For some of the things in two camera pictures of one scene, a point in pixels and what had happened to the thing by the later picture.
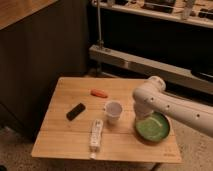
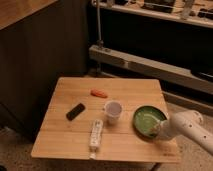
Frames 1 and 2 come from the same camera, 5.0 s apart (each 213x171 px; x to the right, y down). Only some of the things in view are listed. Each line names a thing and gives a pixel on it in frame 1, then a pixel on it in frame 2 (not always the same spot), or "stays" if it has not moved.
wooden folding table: [97, 115] stays
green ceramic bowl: [153, 128] stays
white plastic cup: [113, 110] stays
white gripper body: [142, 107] → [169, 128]
